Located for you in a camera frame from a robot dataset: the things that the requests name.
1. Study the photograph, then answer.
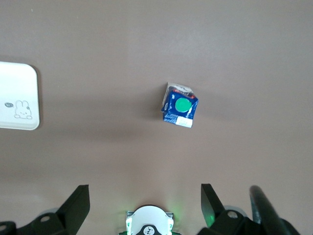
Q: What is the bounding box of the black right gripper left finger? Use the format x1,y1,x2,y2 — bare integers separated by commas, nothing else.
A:
0,185,91,235

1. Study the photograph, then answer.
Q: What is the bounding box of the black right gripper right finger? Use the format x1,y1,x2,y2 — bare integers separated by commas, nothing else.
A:
197,183,258,235

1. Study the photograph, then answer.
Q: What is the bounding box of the blue milk carton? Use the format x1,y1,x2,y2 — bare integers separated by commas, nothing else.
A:
161,82,199,129

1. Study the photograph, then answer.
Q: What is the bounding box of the beige rabbit print tray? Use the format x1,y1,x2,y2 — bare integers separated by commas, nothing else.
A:
0,61,41,131

